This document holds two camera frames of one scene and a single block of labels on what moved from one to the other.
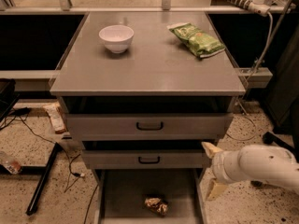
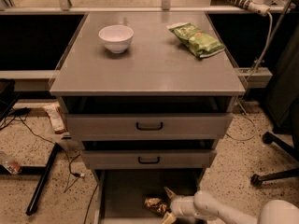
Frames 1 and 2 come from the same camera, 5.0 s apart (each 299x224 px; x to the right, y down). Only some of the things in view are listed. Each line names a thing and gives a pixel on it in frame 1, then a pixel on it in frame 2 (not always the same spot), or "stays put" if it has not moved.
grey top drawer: [194, 126] stays put
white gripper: [219, 168] → [179, 206]
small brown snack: [158, 203] stays put
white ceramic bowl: [117, 37] stays put
